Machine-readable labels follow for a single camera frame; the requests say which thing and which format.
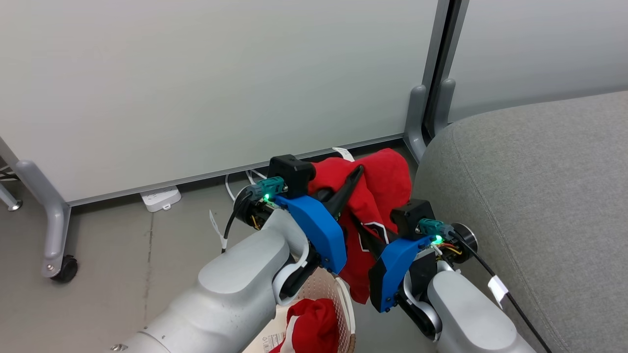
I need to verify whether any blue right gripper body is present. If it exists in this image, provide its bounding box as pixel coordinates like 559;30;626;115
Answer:
368;235;438;313

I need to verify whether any grey partition foot bracket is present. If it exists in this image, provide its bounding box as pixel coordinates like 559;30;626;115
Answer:
404;84;428;163
15;159;72;280
434;78;457;136

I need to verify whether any green left cable connector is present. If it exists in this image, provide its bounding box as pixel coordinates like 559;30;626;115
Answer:
245;177;286;202

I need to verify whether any cream plastic laundry basket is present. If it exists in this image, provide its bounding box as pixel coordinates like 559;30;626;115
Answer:
243;267;356;353

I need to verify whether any grey metal stand leg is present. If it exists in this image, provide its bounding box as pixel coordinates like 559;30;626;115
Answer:
0;182;23;212

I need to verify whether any black caster wheel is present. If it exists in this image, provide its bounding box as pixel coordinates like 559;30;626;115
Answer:
51;255;79;284

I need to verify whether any grey fabric sofa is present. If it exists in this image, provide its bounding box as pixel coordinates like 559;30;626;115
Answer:
412;91;628;353

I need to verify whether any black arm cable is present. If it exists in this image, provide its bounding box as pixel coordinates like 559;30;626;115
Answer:
450;233;553;353
222;189;253;254

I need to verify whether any green cable connector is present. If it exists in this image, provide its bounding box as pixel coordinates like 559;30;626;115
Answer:
419;219;454;241
245;177;286;202

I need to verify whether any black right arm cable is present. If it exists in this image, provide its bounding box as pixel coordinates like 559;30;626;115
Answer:
450;233;553;353

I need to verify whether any white power cable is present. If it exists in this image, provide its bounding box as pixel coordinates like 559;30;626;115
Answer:
225;169;268;202

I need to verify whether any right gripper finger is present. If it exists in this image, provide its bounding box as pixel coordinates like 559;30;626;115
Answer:
350;215;393;261

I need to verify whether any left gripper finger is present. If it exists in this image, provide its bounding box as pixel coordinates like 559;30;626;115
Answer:
327;165;366;219

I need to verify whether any wide white partition panel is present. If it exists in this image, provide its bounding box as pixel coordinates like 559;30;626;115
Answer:
0;0;449;206

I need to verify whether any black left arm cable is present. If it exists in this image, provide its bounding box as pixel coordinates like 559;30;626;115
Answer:
222;189;253;254

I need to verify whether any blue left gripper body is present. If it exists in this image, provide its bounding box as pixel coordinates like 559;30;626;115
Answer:
274;194;348;275

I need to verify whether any narrow white partition panel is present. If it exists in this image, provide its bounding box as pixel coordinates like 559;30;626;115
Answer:
447;0;628;123

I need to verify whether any red jersey with logo patch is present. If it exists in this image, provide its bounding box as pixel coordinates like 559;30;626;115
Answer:
308;147;414;304

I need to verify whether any green right cable connector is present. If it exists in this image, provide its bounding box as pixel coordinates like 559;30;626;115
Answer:
419;219;454;241

